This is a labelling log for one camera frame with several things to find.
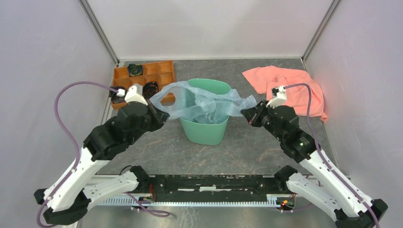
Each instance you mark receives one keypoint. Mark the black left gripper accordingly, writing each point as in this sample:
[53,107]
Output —
[159,117]

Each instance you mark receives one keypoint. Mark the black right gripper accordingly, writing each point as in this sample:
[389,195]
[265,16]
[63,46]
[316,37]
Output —
[249,113]

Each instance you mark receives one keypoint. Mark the light blue plastic trash bag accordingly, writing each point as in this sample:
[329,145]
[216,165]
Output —
[197,105]

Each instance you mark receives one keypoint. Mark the green plastic trash bin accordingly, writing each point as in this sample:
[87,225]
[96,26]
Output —
[207,134]

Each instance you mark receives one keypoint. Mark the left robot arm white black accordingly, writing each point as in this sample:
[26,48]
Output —
[70,198]

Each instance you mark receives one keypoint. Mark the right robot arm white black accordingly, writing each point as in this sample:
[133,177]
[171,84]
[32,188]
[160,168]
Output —
[340,199]

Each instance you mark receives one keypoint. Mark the black coil in tray centre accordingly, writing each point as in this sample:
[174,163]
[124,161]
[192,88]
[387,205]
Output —
[150,89]

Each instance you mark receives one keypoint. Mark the pink cloth towel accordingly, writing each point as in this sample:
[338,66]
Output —
[263,79]

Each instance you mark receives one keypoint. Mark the orange compartment tray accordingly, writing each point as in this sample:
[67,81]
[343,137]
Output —
[160,72]

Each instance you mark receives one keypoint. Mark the black coil at tray corner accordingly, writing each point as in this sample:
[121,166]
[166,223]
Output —
[115,99]

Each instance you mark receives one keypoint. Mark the black coil with yellow-green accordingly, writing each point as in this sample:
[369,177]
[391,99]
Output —
[135,70]

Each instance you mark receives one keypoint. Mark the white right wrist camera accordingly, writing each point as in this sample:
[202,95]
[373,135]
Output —
[279,97]

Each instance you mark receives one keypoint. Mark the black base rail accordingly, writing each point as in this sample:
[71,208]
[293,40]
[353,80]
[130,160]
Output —
[217,190]

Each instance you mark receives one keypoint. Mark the left aluminium corner post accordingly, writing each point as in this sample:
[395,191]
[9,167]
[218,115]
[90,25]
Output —
[99,31]

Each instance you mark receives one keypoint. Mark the aluminium corner post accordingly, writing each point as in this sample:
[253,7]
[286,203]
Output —
[99,31]
[320,29]

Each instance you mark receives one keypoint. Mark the right aluminium corner post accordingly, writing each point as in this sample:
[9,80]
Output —
[320,29]

